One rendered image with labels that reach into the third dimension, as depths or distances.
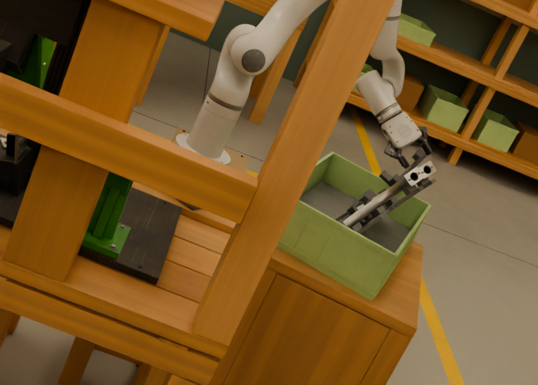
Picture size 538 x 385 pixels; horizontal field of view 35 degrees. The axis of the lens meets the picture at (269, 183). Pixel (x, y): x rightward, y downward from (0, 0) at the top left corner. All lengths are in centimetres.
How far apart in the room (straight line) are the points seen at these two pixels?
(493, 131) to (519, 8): 108
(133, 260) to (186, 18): 67
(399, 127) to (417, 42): 465
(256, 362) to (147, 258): 80
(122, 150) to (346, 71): 46
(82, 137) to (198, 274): 58
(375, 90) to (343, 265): 57
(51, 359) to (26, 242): 132
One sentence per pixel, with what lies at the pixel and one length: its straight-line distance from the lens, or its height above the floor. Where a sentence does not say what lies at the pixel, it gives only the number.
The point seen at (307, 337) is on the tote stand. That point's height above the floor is 60.
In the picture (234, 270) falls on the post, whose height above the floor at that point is 106.
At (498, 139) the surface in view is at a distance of 783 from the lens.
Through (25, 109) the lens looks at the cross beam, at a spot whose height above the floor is 124.
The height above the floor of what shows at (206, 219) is 89.
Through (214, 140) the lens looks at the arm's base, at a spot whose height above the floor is 99.
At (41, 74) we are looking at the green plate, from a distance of 214.
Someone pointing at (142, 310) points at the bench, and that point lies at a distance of 193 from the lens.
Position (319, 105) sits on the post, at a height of 146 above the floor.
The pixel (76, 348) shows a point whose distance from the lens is 300.
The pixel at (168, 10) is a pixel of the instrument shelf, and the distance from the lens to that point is 163.
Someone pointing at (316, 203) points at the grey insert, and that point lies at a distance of 298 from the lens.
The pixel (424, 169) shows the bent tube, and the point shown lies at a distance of 281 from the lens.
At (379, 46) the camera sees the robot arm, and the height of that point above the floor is 145.
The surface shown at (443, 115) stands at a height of 36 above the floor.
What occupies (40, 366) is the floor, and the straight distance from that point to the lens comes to 313.
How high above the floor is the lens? 189
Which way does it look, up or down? 21 degrees down
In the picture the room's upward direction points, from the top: 25 degrees clockwise
